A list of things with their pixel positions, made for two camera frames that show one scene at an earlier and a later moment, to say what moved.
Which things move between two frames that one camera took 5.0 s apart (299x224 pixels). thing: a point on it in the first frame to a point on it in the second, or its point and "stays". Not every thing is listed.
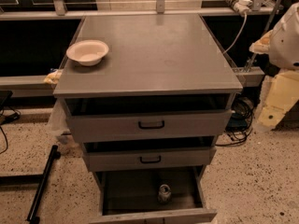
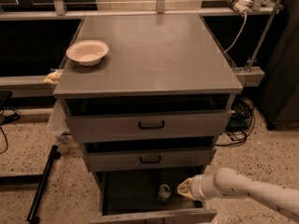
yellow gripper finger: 281,94 to 186,189
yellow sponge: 53,77 stays
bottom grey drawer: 131,197 stays
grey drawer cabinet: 149,112 stays
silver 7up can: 164,193 stays
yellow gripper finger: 263,45 to 186,185
